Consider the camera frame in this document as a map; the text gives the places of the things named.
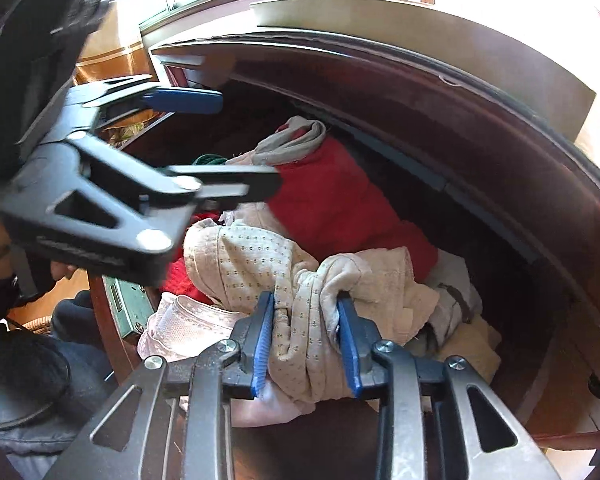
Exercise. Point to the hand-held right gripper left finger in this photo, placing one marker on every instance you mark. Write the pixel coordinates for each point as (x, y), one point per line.
(262, 345)

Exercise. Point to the pale pink underwear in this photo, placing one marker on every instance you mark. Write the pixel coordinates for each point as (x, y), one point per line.
(255, 220)

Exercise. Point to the dotted beige underwear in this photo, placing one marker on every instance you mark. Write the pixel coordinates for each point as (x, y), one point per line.
(260, 260)

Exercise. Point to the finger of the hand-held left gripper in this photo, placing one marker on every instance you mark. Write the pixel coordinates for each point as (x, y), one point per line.
(190, 101)
(250, 182)

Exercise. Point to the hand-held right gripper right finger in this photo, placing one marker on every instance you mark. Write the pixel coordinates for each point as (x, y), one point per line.
(347, 345)

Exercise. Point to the white grey underwear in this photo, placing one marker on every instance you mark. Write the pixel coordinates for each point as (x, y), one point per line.
(455, 280)

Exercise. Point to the metal drawer lock plate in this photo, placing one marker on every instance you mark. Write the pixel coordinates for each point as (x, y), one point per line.
(127, 310)

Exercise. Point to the pink lace underwear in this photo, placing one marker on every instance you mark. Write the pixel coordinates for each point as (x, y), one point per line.
(180, 320)

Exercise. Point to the green underwear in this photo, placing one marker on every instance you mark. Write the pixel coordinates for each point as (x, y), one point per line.
(209, 159)

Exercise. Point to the round wooden drum container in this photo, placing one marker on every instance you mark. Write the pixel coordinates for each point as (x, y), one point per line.
(430, 105)

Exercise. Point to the wicker basket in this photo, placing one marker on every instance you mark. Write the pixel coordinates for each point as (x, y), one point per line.
(37, 322)

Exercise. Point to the tan cloth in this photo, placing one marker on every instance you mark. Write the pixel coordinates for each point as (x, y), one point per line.
(475, 350)

